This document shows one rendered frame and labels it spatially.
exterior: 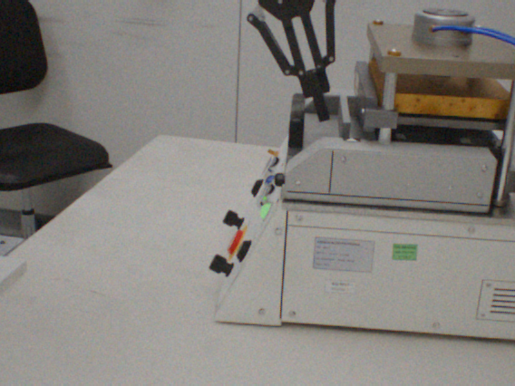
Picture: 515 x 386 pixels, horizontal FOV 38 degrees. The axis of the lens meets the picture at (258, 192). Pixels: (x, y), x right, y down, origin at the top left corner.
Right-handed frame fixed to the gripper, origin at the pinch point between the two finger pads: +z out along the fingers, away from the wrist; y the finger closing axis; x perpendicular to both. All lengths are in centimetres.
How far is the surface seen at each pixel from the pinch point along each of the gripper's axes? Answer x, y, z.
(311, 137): 2.3, 2.3, 5.0
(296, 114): 5.6, 3.2, 0.4
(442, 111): 10.5, -15.0, 3.9
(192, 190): -30.4, 30.0, 18.5
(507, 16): -137, -54, 25
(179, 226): -13.4, 29.7, 18.5
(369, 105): 11.9, -6.5, 0.2
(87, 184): -158, 103, 46
